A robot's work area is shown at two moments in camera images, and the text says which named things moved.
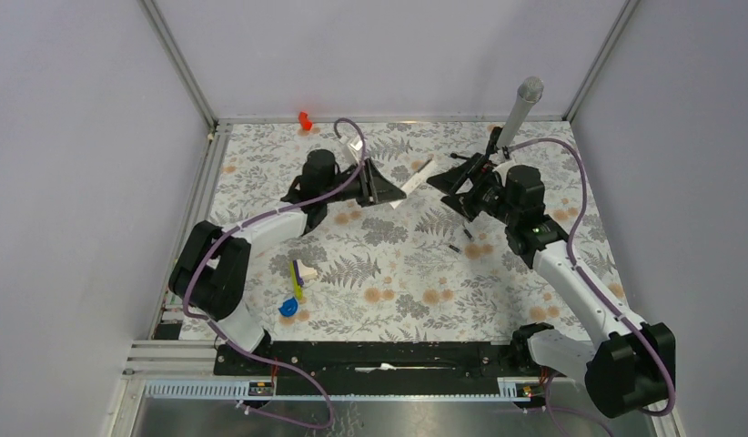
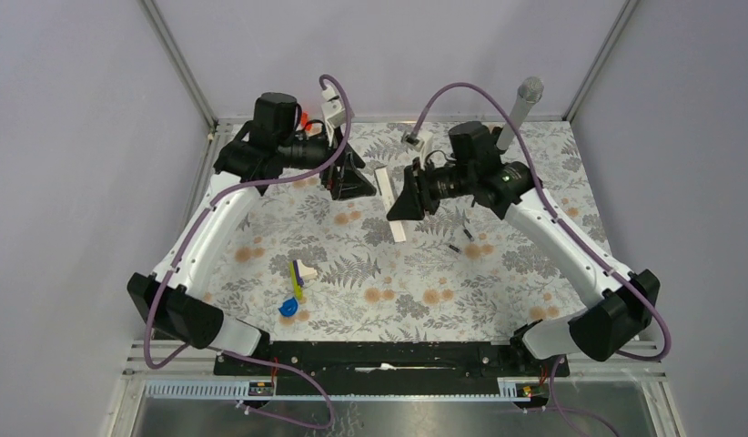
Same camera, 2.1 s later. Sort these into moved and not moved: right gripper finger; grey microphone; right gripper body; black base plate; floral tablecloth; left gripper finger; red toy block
Moved: left gripper finger; right gripper body; right gripper finger
Not moved: black base plate; red toy block; floral tablecloth; grey microphone
